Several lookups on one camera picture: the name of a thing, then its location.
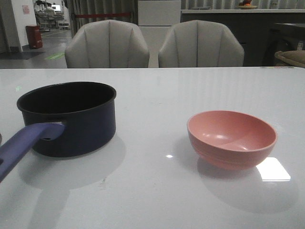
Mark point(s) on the dark blue saucepan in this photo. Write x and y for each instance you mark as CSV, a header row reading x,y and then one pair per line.
x,y
62,120

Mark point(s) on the pink plastic bowl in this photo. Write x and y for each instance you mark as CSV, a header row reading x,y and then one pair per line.
x,y
231,140

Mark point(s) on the left beige upholstered chair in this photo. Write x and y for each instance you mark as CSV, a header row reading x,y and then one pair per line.
x,y
108,44

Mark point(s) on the beige upholstered chair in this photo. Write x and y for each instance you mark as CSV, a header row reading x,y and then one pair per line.
x,y
108,44
200,44

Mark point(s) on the right beige upholstered chair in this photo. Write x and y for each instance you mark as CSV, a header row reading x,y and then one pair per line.
x,y
200,44

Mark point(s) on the white cabinet column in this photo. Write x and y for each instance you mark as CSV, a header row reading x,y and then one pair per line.
x,y
155,17

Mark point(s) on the red barrier belt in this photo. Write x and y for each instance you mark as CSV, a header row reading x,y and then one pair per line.
x,y
123,14

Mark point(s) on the grey curtain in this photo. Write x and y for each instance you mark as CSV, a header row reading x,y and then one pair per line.
x,y
85,11

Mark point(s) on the dark kitchen counter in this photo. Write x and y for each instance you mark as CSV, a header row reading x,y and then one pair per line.
x,y
261,32

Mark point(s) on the fruit plate on counter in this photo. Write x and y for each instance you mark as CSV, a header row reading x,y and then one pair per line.
x,y
246,5

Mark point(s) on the red trash bin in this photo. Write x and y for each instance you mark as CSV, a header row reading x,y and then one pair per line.
x,y
34,36

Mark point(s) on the dark floor mat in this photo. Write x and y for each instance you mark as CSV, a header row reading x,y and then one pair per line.
x,y
19,55

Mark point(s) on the beige cushion at right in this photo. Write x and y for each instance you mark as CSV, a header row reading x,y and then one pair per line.
x,y
292,58

